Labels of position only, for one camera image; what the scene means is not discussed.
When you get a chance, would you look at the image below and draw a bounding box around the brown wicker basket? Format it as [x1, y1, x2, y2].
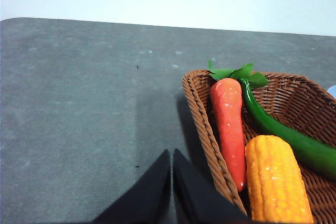
[182, 70, 336, 224]

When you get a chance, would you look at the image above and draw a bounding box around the yellow toy corn cob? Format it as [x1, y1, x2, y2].
[245, 135, 314, 222]

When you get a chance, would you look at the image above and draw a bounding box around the blue round plate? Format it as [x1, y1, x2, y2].
[327, 85, 336, 99]

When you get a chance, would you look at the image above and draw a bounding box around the orange toy carrot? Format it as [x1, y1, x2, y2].
[208, 61, 269, 191]

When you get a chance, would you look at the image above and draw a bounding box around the green toy chili pepper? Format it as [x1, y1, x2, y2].
[239, 78, 336, 176]

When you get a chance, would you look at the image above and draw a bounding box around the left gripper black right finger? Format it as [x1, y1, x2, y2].
[173, 149, 250, 224]

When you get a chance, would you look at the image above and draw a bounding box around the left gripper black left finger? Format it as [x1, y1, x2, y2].
[93, 149, 172, 224]

